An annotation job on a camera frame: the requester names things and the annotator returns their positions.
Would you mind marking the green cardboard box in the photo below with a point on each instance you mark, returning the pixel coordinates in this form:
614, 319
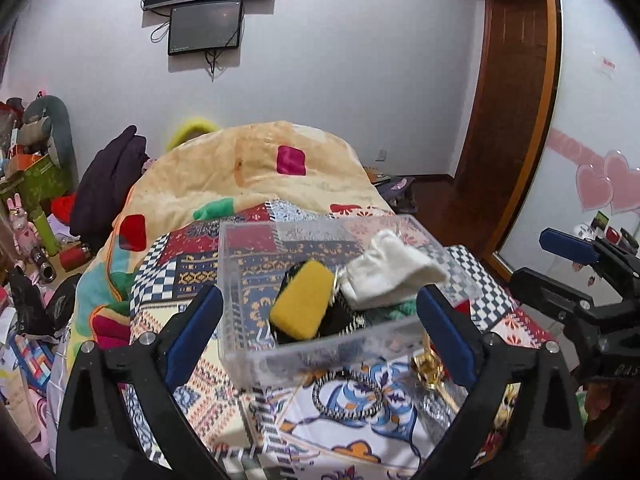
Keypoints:
37, 180

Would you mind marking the small black monitor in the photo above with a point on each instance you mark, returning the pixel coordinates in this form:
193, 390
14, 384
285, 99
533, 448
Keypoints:
205, 27

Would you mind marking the wooden door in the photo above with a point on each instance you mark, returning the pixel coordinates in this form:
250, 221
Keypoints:
505, 110

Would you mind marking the white sock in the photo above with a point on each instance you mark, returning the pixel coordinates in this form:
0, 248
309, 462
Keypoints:
390, 272

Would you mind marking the patchwork patterned blanket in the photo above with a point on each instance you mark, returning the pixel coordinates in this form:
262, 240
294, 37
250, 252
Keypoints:
200, 255

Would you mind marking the green cloth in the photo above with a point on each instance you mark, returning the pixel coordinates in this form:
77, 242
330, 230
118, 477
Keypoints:
400, 311

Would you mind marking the grey plush toy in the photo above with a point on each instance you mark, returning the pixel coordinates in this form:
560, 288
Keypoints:
50, 125

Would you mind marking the dark purple coat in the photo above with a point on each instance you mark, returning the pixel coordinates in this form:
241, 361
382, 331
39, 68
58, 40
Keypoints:
107, 185

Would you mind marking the red can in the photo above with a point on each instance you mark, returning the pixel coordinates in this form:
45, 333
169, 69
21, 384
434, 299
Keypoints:
75, 256

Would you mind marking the pink rabbit doll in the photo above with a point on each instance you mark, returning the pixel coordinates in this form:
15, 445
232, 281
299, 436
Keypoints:
22, 227

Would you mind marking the colourful patchwork blanket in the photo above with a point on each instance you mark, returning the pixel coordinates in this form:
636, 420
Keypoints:
210, 170

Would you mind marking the gold hair clip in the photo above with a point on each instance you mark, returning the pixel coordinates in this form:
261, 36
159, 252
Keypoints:
429, 366

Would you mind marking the clear plastic box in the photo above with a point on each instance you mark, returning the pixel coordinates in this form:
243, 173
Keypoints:
320, 310

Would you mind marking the red cushion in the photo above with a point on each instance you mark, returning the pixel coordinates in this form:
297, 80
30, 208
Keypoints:
63, 207

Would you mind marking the yellow plush toy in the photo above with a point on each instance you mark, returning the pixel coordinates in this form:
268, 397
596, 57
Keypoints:
192, 129

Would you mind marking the green tube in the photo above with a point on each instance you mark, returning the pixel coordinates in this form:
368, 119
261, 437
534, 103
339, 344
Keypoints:
44, 230

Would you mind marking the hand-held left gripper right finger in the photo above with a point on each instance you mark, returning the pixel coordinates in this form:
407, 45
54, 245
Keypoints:
447, 335

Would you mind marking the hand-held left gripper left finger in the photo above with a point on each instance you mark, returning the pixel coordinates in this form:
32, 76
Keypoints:
192, 332

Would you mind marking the yellow sponge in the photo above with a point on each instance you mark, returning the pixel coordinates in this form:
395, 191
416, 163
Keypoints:
301, 301

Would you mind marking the black pouch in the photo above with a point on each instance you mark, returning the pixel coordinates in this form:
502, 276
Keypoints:
345, 317

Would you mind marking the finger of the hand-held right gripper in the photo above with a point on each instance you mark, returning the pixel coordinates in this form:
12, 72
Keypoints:
545, 290
567, 245

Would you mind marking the wall socket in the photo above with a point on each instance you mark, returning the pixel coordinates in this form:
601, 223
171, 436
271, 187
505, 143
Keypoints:
381, 154

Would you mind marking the purple bag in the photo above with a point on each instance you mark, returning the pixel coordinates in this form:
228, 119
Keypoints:
400, 191

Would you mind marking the pink heart stickers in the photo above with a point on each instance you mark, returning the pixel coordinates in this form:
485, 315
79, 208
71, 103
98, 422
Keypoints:
607, 185

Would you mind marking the black plastic bag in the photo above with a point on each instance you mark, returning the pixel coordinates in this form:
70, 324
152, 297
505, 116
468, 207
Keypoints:
30, 302

